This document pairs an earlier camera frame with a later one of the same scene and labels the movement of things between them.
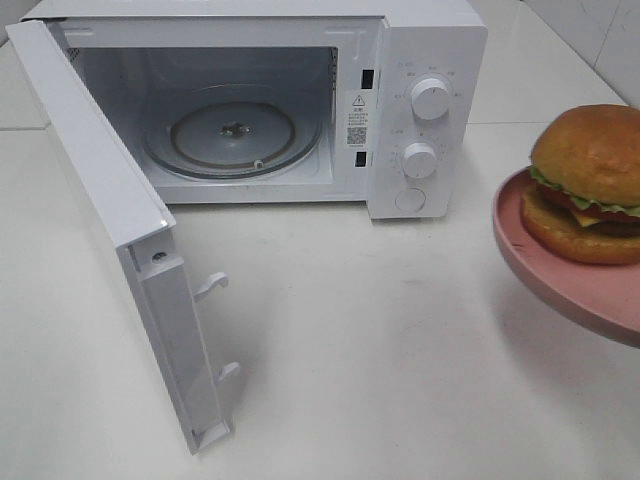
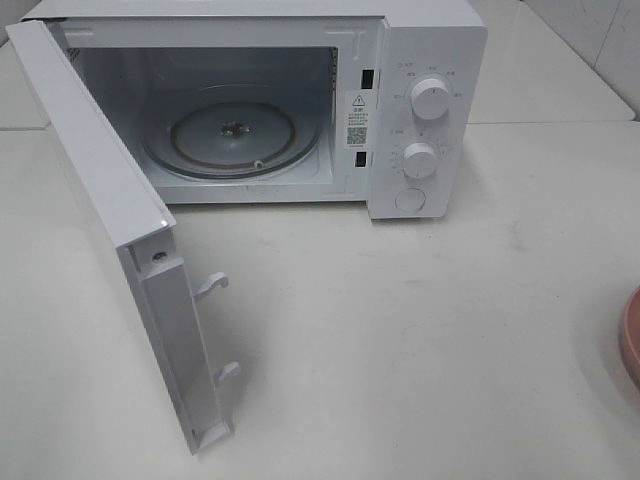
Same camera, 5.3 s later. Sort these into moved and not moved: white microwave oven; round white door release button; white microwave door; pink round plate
Moved: pink round plate
Not moved: white microwave oven; white microwave door; round white door release button
